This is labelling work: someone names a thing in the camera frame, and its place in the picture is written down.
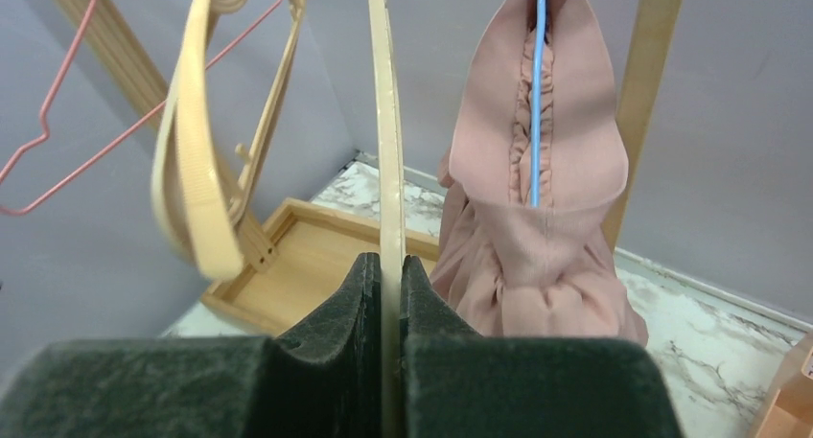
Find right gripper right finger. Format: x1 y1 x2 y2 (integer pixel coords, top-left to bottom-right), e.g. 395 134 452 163
401 256 682 438

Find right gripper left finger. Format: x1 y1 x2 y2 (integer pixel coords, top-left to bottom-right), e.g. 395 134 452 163
1 253 382 437

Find pink pleated skirt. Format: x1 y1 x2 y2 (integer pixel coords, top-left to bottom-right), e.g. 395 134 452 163
430 0 648 344

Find wooden hanger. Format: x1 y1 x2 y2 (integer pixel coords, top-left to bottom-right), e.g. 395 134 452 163
368 0 406 437
151 0 307 281

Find blue wire hanger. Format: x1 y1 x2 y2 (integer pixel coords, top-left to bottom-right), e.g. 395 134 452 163
529 0 547 208

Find wooden clothes rack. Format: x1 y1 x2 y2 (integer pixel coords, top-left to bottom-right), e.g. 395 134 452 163
55 0 683 334

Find orange plastic file organizer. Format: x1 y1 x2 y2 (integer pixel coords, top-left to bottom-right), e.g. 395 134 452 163
747 333 812 438

